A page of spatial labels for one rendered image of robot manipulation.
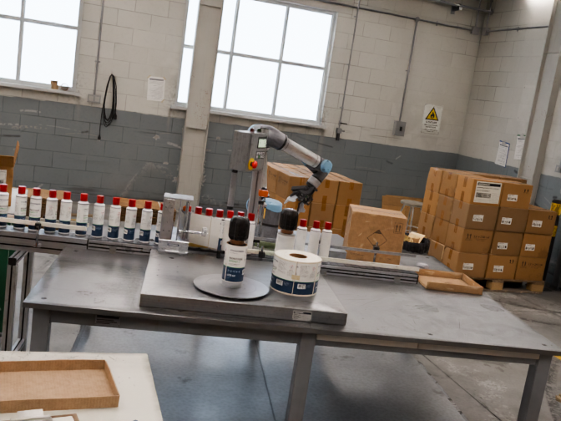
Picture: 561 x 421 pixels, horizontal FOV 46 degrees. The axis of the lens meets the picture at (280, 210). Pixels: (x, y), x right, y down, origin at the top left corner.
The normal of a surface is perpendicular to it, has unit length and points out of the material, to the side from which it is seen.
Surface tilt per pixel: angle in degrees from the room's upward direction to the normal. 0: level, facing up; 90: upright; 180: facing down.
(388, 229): 90
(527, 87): 90
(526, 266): 90
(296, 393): 90
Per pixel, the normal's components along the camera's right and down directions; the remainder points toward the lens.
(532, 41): -0.95, -0.08
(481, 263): 0.36, 0.22
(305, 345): 0.13, 0.19
